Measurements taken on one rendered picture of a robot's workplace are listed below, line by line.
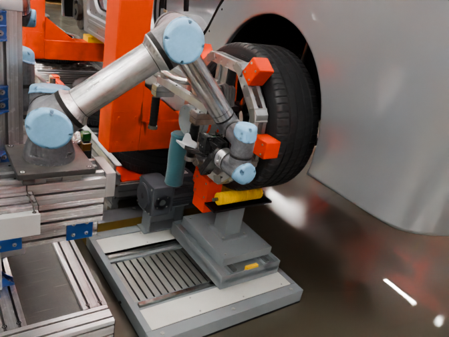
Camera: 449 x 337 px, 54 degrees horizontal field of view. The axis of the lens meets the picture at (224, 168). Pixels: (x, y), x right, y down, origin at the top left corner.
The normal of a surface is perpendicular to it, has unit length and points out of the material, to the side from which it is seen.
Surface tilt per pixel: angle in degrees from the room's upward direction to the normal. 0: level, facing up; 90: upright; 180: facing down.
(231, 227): 90
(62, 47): 90
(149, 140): 90
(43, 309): 0
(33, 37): 90
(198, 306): 0
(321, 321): 0
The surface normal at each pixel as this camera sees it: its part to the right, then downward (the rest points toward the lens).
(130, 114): 0.55, 0.43
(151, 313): 0.18, -0.90
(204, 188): -0.82, 0.10
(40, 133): 0.21, 0.51
